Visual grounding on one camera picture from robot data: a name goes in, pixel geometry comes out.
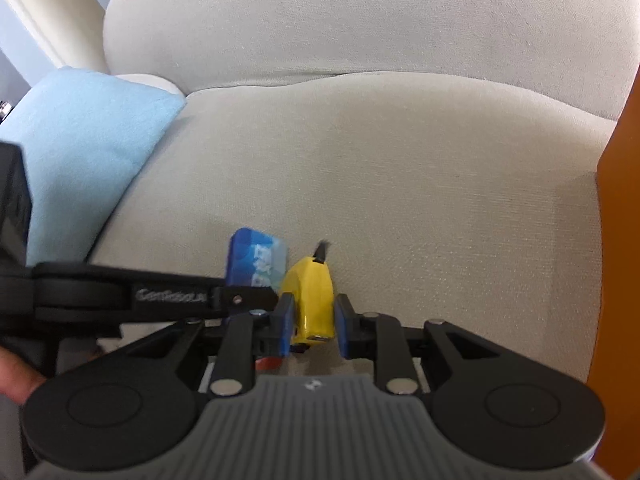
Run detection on yellow tape measure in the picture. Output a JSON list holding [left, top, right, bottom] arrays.
[[277, 240, 335, 349]]

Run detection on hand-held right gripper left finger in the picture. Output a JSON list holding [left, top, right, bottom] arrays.
[[117, 292, 297, 397]]

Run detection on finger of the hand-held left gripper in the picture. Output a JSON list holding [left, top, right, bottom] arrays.
[[220, 282, 280, 317]]

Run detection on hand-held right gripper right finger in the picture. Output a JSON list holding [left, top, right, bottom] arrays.
[[333, 293, 507, 395]]

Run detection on blue mint tin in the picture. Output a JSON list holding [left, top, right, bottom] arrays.
[[226, 228, 291, 292]]

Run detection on person's left hand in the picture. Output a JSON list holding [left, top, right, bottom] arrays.
[[0, 349, 48, 405]]

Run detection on white cushion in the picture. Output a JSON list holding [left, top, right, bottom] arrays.
[[115, 73, 184, 97]]

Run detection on beige sofa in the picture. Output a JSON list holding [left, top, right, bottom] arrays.
[[0, 0, 640, 396]]

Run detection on light blue pillow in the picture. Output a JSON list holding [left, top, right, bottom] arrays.
[[0, 66, 187, 267]]

